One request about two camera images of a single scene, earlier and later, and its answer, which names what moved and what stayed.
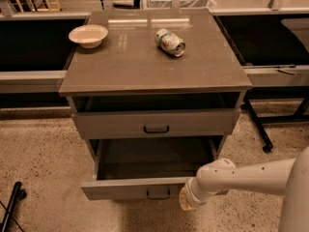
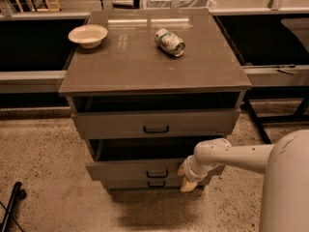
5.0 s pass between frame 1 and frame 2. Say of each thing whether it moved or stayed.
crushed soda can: stayed
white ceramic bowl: stayed
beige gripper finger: moved
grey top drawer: stayed
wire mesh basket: stayed
